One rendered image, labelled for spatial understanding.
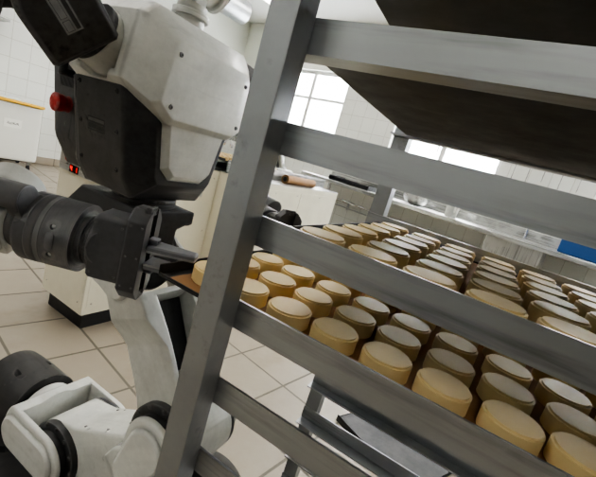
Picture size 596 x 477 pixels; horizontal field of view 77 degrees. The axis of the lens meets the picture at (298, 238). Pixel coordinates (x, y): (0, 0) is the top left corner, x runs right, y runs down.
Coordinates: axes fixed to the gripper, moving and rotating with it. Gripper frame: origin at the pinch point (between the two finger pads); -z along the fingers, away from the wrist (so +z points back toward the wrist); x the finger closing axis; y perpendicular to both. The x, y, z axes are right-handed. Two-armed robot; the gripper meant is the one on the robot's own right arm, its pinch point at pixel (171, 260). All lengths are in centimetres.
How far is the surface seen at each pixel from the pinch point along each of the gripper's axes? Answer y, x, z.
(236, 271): -13.5, 5.5, -9.3
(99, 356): 101, -86, 46
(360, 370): -18.4, 1.4, -22.1
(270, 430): -15.2, -8.9, -16.5
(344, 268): -16.3, 9.2, -18.5
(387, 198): 25.0, 14.3, -31.1
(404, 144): 25.1, 24.8, -31.0
